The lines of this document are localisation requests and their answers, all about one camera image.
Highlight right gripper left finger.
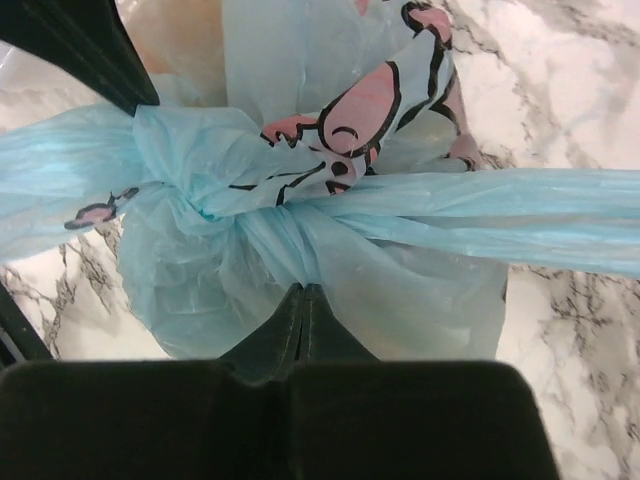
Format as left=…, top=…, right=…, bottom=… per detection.
left=1, top=285, right=305, bottom=479

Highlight light blue plastic grocery bag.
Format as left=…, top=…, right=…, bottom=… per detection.
left=1, top=1, right=639, bottom=359

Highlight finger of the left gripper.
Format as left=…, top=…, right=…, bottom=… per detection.
left=1, top=0, right=159, bottom=116

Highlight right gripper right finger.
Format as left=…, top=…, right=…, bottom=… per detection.
left=292, top=282, right=564, bottom=480

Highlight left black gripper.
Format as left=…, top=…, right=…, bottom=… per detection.
left=0, top=286, right=53, bottom=370

